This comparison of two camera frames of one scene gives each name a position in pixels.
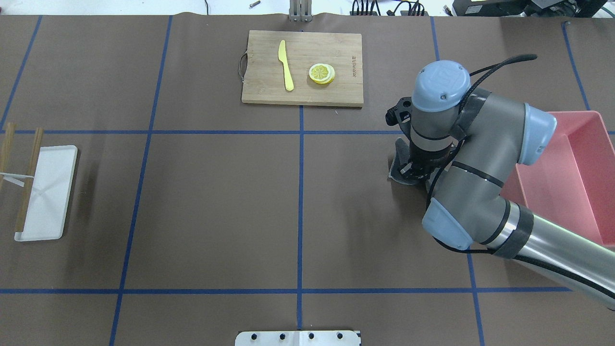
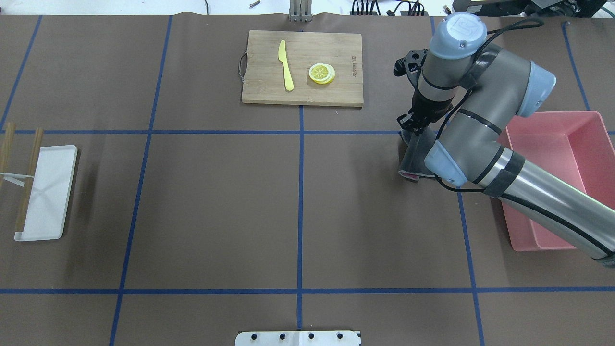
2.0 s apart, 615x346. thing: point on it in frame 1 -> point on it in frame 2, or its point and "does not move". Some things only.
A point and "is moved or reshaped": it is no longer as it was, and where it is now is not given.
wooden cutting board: [303, 68] does not move
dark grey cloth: [401, 160] is moved or reshaped
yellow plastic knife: [282, 55] does not move
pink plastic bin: [572, 181] does not move
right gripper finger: [406, 167] -> [407, 121]
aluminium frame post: [300, 11] does not move
